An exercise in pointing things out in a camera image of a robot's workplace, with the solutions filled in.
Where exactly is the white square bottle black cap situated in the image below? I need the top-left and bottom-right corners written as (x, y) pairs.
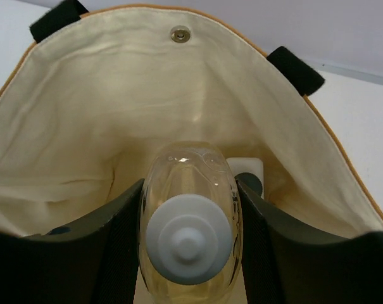
top-left (227, 157), bottom-right (264, 198)

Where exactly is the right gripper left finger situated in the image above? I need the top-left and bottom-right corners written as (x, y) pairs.
top-left (0, 181), bottom-right (143, 303)

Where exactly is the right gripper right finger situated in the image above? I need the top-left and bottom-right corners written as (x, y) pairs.
top-left (237, 179), bottom-right (383, 303)

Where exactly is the mustard canvas tote bag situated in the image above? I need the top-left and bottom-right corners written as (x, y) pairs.
top-left (0, 4), bottom-right (383, 237)

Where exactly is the clear yellow liquid bottle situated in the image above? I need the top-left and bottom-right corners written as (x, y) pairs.
top-left (138, 141), bottom-right (243, 303)

